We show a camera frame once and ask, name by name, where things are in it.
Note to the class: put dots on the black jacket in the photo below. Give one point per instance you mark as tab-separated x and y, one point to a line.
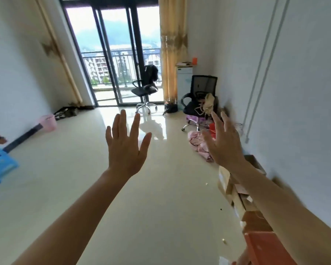
150	73

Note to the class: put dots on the person's right hand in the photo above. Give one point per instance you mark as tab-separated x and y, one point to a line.
227	149

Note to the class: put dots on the small black bag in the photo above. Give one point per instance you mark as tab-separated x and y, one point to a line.
171	108

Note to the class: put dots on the orange wooden cabinet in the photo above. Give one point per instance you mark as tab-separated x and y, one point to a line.
264	248

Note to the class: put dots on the blue plastic stool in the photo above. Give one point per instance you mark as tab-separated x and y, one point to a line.
0	165

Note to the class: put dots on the beige bag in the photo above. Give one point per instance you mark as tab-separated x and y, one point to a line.
209	103

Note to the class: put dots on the small white fridge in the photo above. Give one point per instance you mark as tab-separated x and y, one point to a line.
183	82

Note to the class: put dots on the pink cloth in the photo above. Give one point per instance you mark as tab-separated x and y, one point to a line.
198	143

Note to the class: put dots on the person's right forearm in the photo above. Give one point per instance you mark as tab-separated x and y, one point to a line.
292	218

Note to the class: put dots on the person's left forearm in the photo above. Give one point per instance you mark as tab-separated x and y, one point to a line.
71	226

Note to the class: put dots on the orange cup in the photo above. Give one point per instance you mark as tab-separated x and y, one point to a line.
195	61

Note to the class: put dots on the red cloth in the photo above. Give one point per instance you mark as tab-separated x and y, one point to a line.
211	129

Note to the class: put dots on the person's left hand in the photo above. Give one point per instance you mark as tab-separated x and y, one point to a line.
124	157

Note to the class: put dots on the open cardboard box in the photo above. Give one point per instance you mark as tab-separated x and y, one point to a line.
255	162

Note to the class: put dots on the black-framed sliding glass door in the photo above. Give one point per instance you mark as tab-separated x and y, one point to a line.
135	38

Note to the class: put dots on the pink plastic basket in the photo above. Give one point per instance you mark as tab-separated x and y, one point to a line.
48	124

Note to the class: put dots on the beige curtain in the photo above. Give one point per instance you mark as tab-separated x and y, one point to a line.
66	68
172	52

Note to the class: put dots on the black mesh office chair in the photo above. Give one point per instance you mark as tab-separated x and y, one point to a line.
202	84

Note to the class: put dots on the cluster of dark shoes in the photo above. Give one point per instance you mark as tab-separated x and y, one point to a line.
64	113

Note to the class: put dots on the white wall conduit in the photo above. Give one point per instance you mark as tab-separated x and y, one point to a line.
263	52
265	80

